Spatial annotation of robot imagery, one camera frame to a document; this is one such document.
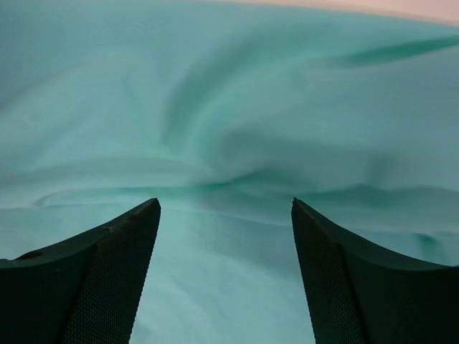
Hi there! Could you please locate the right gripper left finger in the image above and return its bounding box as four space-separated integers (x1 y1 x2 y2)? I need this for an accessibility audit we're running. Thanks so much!
1 199 161 344

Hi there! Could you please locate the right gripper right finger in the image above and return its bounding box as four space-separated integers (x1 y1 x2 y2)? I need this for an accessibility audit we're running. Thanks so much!
291 199 458 344

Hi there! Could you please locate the teal t shirt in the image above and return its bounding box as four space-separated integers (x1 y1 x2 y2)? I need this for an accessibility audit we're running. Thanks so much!
1 1 458 343

